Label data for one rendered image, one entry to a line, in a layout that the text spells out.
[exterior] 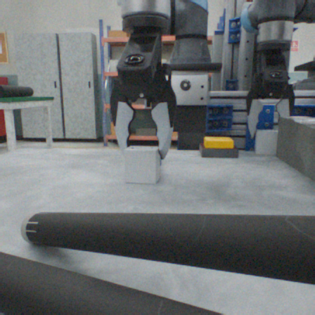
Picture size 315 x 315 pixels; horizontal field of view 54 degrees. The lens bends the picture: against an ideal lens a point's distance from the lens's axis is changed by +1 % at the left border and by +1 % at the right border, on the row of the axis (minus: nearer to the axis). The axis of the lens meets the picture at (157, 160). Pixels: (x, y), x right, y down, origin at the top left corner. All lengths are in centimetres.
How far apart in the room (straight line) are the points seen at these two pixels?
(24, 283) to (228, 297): 13
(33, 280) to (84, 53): 587
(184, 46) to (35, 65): 535
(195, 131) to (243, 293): 82
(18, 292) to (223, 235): 10
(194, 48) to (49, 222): 93
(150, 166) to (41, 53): 589
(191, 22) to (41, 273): 105
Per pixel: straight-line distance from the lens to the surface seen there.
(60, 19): 657
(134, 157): 48
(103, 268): 27
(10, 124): 338
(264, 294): 25
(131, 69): 40
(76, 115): 605
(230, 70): 132
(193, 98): 98
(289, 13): 78
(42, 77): 628
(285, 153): 68
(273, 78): 69
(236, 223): 16
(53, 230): 27
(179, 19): 115
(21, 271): 19
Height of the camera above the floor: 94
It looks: 12 degrees down
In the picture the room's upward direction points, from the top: straight up
